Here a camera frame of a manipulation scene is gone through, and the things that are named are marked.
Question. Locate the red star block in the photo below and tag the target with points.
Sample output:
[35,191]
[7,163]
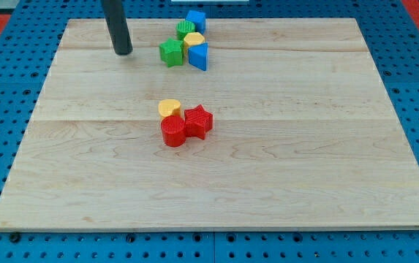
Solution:
[198,122]

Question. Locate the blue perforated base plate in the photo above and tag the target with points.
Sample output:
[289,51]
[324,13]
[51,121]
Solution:
[27,47]

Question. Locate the red cylinder block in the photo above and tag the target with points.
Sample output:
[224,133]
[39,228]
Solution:
[173,131]

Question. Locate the yellow heart block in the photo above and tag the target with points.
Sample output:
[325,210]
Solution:
[169,107]

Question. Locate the wooden board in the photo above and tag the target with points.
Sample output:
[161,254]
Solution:
[304,137]

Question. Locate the yellow hexagon block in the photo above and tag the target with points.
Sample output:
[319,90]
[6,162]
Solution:
[192,39]

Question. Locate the green star block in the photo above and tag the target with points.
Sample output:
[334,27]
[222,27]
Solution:
[171,52]

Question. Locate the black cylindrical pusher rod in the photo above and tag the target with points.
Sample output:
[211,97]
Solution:
[116,21]

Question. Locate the blue cube block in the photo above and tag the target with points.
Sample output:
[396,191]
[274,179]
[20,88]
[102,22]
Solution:
[199,20]

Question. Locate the green cylinder block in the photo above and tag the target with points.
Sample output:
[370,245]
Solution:
[183,28]

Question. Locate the blue triangle block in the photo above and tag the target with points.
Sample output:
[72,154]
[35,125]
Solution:
[198,56]

